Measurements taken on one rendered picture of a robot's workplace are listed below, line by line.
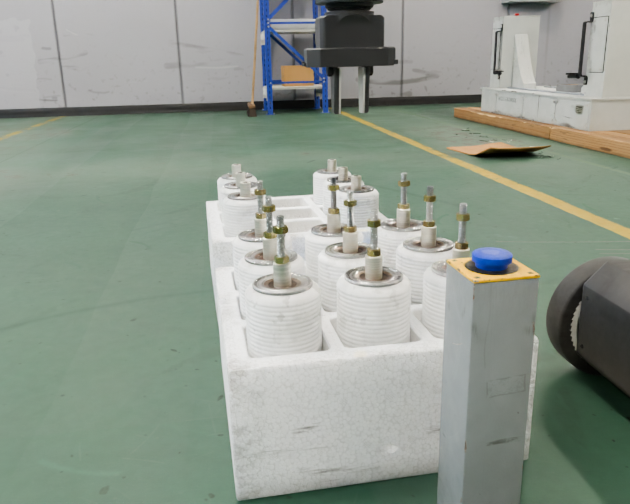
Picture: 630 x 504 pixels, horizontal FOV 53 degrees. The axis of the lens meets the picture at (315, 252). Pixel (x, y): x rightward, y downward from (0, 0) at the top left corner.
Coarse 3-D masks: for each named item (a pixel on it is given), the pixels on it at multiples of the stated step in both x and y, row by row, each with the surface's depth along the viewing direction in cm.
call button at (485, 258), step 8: (480, 248) 66; (488, 248) 65; (496, 248) 65; (472, 256) 64; (480, 256) 63; (488, 256) 63; (496, 256) 63; (504, 256) 63; (512, 256) 63; (480, 264) 64; (488, 264) 63; (496, 264) 62; (504, 264) 63
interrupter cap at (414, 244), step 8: (408, 240) 96; (416, 240) 96; (440, 240) 96; (448, 240) 96; (408, 248) 93; (416, 248) 92; (424, 248) 92; (432, 248) 92; (440, 248) 92; (448, 248) 92
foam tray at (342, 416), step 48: (240, 336) 82; (336, 336) 81; (432, 336) 81; (240, 384) 74; (288, 384) 75; (336, 384) 76; (384, 384) 77; (432, 384) 79; (240, 432) 75; (288, 432) 77; (336, 432) 78; (384, 432) 79; (432, 432) 81; (528, 432) 84; (240, 480) 77; (288, 480) 79; (336, 480) 80
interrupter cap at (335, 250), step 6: (330, 246) 94; (336, 246) 94; (342, 246) 94; (360, 246) 94; (366, 246) 94; (330, 252) 91; (336, 252) 91; (342, 252) 92; (360, 252) 92; (366, 252) 91; (342, 258) 89; (348, 258) 89; (354, 258) 89
